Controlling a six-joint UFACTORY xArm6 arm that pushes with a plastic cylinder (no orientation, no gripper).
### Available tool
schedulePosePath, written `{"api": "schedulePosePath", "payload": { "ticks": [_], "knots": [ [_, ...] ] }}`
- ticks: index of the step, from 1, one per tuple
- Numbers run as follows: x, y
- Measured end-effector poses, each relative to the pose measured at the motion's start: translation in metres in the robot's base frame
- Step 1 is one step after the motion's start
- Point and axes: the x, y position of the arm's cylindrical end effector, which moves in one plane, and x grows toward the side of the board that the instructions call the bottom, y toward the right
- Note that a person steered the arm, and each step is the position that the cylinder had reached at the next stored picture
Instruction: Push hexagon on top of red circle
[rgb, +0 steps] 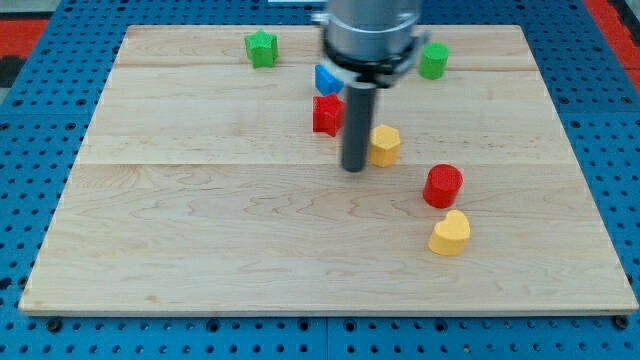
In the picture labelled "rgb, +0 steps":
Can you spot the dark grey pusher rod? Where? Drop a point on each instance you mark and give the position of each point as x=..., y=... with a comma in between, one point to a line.
x=359, y=111

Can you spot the yellow hexagon block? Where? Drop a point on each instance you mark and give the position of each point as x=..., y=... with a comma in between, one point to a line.
x=385, y=144

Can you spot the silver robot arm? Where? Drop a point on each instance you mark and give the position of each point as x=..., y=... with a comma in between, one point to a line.
x=368, y=45

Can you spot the blue block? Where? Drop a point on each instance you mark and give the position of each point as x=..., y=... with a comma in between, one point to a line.
x=325, y=82

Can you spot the red star block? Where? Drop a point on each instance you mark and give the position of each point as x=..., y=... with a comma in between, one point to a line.
x=327, y=114

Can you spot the green cylinder block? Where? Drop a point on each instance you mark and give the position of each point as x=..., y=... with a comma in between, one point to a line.
x=433, y=60

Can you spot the green star block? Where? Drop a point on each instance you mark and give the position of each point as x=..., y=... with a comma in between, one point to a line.
x=262, y=48

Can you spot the red cylinder block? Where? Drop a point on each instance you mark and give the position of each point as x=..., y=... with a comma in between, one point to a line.
x=442, y=185

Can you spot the yellow heart block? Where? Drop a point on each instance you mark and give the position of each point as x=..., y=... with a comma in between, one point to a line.
x=450, y=235

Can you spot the wooden board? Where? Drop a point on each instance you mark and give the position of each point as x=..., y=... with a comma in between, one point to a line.
x=201, y=190

